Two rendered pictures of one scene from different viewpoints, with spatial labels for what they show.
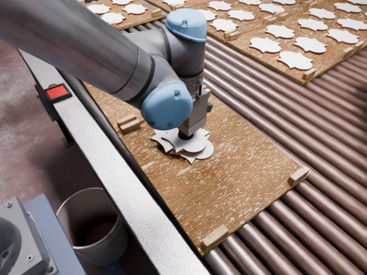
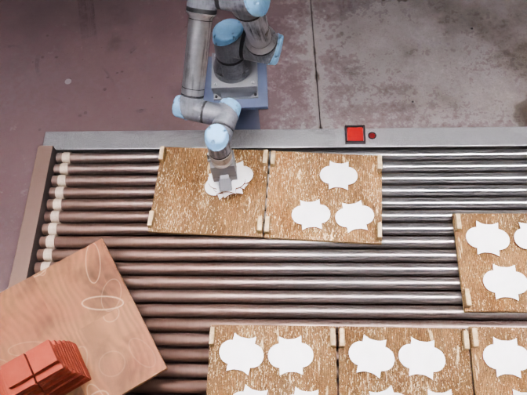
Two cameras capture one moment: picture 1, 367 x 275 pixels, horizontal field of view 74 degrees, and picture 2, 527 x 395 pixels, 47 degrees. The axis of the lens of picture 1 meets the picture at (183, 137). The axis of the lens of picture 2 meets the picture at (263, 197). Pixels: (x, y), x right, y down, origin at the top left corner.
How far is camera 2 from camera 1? 2.05 m
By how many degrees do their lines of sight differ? 63
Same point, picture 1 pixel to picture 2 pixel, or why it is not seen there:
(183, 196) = (194, 157)
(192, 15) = (212, 134)
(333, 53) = not seen: outside the picture
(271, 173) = (165, 211)
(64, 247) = not seen: hidden behind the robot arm
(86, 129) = (295, 139)
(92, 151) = (270, 134)
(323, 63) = (216, 380)
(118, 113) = (289, 160)
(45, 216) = (249, 103)
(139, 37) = (220, 110)
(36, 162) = not seen: hidden behind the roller
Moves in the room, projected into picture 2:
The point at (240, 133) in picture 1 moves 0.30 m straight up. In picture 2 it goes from (205, 220) to (191, 183)
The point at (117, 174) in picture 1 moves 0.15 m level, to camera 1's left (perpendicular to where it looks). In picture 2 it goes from (239, 139) to (263, 112)
